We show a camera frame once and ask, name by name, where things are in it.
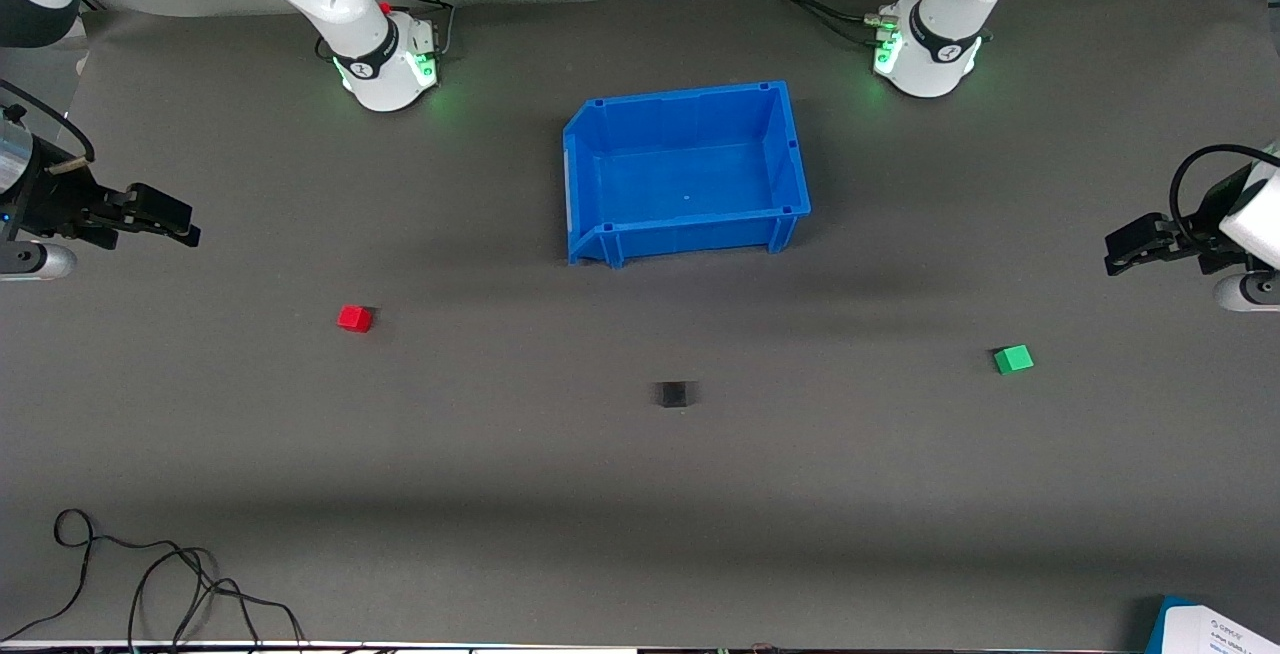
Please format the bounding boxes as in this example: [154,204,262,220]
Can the black right arm base cables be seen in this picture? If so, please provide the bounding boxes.
[315,0,457,62]

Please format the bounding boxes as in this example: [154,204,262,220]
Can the black arm base cables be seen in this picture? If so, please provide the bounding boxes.
[315,0,457,62]
[755,0,936,45]

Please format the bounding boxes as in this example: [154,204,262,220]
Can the black left arm base cables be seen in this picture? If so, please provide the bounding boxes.
[755,0,936,45]

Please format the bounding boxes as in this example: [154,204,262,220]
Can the dark grey table mat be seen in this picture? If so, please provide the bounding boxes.
[0,0,1280,651]

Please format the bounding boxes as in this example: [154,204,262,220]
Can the loose thin black cable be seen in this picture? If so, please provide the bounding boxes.
[0,508,306,647]

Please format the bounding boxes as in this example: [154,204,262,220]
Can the blue plastic storage bin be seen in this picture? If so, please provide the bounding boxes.
[562,80,812,268]

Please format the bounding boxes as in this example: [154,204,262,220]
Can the blue and white product box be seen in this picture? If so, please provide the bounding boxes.
[1145,594,1280,654]

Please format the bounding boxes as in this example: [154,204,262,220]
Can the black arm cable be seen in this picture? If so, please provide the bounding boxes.
[1168,143,1280,251]
[0,79,97,165]

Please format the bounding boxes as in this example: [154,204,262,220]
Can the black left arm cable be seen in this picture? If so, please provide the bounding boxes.
[1168,143,1280,251]

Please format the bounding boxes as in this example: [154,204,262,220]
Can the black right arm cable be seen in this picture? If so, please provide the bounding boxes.
[0,79,97,165]

